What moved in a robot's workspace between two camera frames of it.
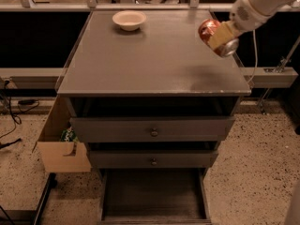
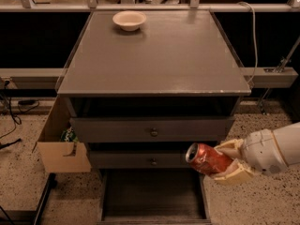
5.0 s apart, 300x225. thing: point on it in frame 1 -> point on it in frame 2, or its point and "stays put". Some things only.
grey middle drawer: x=153 y=158 stays put
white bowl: x=129 y=21 stays put
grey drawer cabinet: x=155 y=107 stays put
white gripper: x=245 y=17 -> x=260 y=151
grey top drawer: x=153 y=129 stays put
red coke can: x=205 y=31 -> x=206 y=158
